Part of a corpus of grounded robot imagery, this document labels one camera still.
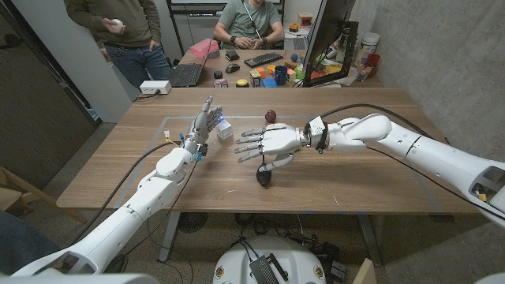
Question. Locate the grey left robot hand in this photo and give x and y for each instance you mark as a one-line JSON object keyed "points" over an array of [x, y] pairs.
{"points": [[201, 128]]}

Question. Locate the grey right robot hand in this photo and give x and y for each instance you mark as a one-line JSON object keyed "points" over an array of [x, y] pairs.
{"points": [[280, 138]]}

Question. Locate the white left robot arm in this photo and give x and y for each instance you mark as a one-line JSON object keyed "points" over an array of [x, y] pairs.
{"points": [[154, 193]]}

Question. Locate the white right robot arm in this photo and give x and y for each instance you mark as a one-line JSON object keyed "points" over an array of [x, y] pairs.
{"points": [[414, 146]]}

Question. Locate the dark red ball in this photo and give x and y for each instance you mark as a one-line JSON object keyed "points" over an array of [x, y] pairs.
{"points": [[270, 116]]}

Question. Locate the white cube block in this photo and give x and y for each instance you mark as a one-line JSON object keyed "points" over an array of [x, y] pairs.
{"points": [[225, 130]]}

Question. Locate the yellow round button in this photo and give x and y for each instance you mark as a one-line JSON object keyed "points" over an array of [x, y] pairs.
{"points": [[242, 83]]}

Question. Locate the orange block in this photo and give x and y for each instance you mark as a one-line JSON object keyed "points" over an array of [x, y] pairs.
{"points": [[260, 72]]}

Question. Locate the small blue ball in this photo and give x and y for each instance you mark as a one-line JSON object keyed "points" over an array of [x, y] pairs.
{"points": [[294, 57]]}

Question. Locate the small white ball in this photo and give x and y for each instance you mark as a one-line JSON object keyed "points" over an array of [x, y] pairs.
{"points": [[117, 24]]}

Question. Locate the white tag on left wrist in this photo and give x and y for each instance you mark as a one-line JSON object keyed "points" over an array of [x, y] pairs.
{"points": [[167, 134]]}

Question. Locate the white tag on wrist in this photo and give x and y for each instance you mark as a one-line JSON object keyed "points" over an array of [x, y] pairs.
{"points": [[167, 134], [316, 125]]}

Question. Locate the white tag on right wrist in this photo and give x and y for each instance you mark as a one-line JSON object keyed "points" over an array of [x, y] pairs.
{"points": [[316, 125]]}

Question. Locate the purple small box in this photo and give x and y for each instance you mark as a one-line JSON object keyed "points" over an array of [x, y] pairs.
{"points": [[220, 83]]}

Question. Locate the black open laptop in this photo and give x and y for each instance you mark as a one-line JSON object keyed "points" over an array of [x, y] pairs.
{"points": [[187, 75]]}

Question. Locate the small black cylinder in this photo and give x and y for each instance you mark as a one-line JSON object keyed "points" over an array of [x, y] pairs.
{"points": [[218, 74]]}

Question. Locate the flat blue box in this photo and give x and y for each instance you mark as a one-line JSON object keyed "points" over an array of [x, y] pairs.
{"points": [[269, 83]]}

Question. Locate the white power strip box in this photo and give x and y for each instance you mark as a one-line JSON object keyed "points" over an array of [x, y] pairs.
{"points": [[154, 87]]}

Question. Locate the dark blue mug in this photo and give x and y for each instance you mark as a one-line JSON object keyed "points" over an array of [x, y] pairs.
{"points": [[280, 75]]}

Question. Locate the colourful printed cube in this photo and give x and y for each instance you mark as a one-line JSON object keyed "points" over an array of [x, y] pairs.
{"points": [[255, 78]]}

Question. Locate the wooden back desk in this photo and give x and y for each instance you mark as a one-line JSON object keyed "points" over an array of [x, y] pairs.
{"points": [[219, 65]]}

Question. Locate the black computer mouse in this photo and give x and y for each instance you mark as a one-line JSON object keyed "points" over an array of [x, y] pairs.
{"points": [[232, 68]]}

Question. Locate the black phone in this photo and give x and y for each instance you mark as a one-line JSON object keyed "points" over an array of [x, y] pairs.
{"points": [[232, 55]]}

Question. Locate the pink plastic box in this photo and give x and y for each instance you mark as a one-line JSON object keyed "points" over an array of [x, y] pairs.
{"points": [[203, 48]]}

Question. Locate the black keyboard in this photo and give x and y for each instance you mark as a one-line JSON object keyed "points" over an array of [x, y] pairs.
{"points": [[263, 59]]}

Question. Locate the round black floor fan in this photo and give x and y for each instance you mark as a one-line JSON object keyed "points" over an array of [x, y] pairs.
{"points": [[192, 221]]}

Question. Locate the orange toy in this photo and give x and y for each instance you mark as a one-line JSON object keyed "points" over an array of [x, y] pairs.
{"points": [[294, 27]]}

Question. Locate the grey metal table leg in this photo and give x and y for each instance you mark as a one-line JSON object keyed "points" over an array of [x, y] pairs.
{"points": [[169, 236], [371, 240]]}

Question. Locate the standing person olive sweater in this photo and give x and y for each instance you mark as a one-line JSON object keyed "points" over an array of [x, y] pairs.
{"points": [[134, 35]]}

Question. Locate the seated person green shirt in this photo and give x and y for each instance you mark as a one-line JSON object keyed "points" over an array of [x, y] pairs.
{"points": [[244, 19]]}

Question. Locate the black computer monitor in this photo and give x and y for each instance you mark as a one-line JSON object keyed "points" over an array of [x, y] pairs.
{"points": [[327, 27]]}

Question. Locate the red cup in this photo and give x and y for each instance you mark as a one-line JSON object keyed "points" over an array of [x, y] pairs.
{"points": [[372, 61]]}

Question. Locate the small wooden box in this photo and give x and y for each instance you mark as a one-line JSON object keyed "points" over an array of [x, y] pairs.
{"points": [[305, 19]]}

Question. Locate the white plastic jar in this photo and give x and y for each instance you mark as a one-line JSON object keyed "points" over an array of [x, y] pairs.
{"points": [[369, 45]]}

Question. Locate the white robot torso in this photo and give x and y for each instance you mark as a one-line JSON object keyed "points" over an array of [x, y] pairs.
{"points": [[236, 260]]}

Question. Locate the black box on torso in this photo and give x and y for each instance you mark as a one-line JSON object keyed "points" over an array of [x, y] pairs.
{"points": [[262, 272]]}

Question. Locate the cardboard piece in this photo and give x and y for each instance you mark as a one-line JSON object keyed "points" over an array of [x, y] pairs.
{"points": [[363, 273]]}

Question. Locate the wooden chair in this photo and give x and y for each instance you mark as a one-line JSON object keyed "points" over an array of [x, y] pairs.
{"points": [[23, 189]]}

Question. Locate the person leg in jeans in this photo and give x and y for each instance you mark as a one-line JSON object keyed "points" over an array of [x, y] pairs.
{"points": [[19, 244]]}

